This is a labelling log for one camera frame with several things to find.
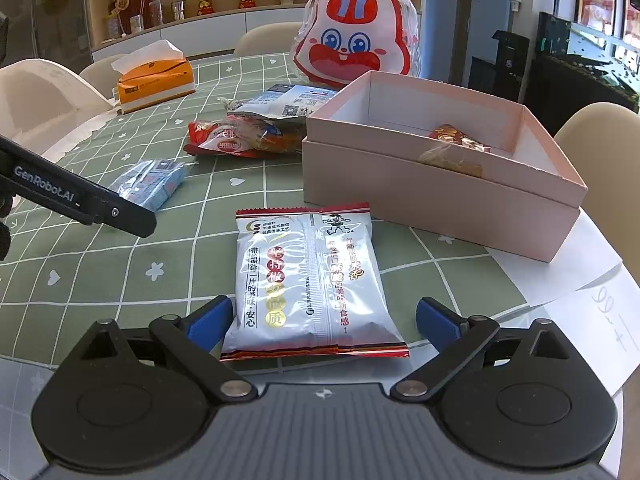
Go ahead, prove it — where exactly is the white red snack packet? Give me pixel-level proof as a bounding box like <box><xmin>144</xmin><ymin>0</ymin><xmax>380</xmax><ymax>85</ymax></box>
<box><xmin>221</xmin><ymin>203</ymin><xmax>409</xmax><ymax>362</ymax></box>

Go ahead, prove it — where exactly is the blue candy packet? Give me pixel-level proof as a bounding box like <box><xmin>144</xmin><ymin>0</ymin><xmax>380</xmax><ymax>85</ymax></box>
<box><xmin>108</xmin><ymin>159</ymin><xmax>186</xmax><ymax>212</ymax></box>

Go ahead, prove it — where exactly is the clear hawthorn candy packet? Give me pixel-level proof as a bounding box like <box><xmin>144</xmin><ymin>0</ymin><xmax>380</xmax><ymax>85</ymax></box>
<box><xmin>418</xmin><ymin>146</ymin><xmax>484</xmax><ymax>178</ymax></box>

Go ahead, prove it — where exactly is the red snack bag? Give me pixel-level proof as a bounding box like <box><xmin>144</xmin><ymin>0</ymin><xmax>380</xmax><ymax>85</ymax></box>
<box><xmin>183</xmin><ymin>114</ymin><xmax>306</xmax><ymax>159</ymax></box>

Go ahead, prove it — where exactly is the blue white snack bag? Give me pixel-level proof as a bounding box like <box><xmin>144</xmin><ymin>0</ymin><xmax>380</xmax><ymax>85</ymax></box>
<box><xmin>233</xmin><ymin>84</ymin><xmax>337</xmax><ymax>120</ymax></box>

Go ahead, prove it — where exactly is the red orange snack pouch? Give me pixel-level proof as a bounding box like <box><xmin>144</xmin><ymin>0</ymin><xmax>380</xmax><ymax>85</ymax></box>
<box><xmin>428</xmin><ymin>124</ymin><xmax>491</xmax><ymax>153</ymax></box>

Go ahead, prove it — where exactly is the white chair near left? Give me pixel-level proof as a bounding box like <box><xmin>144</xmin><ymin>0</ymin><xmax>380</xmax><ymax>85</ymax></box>
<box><xmin>0</xmin><ymin>58</ymin><xmax>116</xmax><ymax>162</ymax></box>

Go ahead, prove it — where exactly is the green grid tablecloth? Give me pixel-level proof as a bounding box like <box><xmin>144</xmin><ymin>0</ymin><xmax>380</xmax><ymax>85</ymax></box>
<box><xmin>0</xmin><ymin>52</ymin><xmax>532</xmax><ymax>376</ymax></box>

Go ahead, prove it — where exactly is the beige chair far left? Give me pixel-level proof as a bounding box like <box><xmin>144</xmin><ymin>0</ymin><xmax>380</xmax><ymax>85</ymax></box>
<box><xmin>79</xmin><ymin>54</ymin><xmax>124</xmax><ymax>100</ymax></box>

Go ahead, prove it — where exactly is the beige chair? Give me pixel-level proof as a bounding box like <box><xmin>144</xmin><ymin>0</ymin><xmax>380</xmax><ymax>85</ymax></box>
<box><xmin>554</xmin><ymin>102</ymin><xmax>639</xmax><ymax>278</ymax></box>
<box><xmin>79</xmin><ymin>54</ymin><xmax>124</xmax><ymax>100</ymax></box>
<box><xmin>233</xmin><ymin>22</ymin><xmax>302</xmax><ymax>56</ymax></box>

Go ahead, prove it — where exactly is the white paper sheet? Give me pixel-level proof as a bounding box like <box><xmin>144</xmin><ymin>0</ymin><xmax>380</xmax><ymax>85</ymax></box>
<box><xmin>489</xmin><ymin>212</ymin><xmax>639</xmax><ymax>396</ymax></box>

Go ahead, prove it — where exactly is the orange tissue box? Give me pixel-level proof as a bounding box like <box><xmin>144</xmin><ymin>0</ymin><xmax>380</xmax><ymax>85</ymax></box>
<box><xmin>111</xmin><ymin>39</ymin><xmax>195</xmax><ymax>114</ymax></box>

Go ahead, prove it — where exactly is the pink cardboard box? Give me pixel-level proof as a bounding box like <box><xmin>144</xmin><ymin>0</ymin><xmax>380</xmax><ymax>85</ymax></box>
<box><xmin>302</xmin><ymin>72</ymin><xmax>587</xmax><ymax>262</ymax></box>

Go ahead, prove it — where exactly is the beige chair right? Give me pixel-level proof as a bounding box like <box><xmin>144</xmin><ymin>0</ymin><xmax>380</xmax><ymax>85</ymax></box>
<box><xmin>554</xmin><ymin>102</ymin><xmax>639</xmax><ymax>278</ymax></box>

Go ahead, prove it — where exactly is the red figurine left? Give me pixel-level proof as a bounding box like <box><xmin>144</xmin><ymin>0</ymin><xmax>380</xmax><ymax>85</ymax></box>
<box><xmin>198</xmin><ymin>0</ymin><xmax>215</xmax><ymax>16</ymax></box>

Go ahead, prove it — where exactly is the black water dispenser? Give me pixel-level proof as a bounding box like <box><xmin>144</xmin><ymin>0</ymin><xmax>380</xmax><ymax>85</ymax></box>
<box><xmin>468</xmin><ymin>30</ymin><xmax>529</xmax><ymax>102</ymax></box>

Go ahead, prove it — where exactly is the fish tank cabinet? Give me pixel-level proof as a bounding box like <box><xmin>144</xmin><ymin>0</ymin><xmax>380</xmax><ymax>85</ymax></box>
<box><xmin>525</xmin><ymin>0</ymin><xmax>639</xmax><ymax>134</ymax></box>

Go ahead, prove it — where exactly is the red white bunny bag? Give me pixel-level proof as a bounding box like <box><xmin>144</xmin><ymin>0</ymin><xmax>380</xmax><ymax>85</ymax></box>
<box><xmin>291</xmin><ymin>0</ymin><xmax>420</xmax><ymax>88</ymax></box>

